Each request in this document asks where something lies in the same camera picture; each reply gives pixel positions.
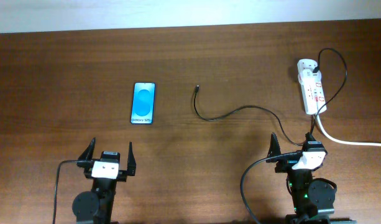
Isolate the blue Galaxy smartphone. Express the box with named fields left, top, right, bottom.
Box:
left=131, top=82, right=156, bottom=124

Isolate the white power strip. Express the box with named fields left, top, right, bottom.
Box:
left=297, top=58, right=327, bottom=115

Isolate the white USB charger plug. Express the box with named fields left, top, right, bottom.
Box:
left=298, top=70, right=321, bottom=85

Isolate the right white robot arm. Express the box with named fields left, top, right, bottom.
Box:
left=267, top=133, right=337, bottom=223

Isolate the black USB charging cable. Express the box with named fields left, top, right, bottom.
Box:
left=193, top=47, right=348, bottom=147

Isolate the white power strip cord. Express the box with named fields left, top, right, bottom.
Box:
left=315, top=113, right=381, bottom=147

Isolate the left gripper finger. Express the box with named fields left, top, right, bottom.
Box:
left=126, top=142, right=137, bottom=176
left=78, top=138, right=96, bottom=161

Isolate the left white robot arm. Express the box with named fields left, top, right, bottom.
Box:
left=72, top=138, right=136, bottom=224

